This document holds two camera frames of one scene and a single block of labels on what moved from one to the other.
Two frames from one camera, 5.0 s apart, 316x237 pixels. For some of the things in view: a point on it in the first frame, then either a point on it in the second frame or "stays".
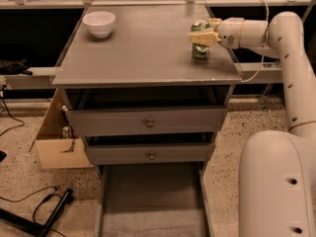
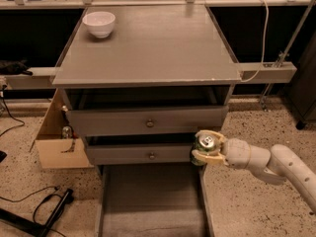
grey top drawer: (146, 121) stays
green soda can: (199, 51) to (204, 143)
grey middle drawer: (151, 153) stays
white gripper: (229, 32) to (238, 153)
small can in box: (67, 132) stays
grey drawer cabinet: (151, 116) stays
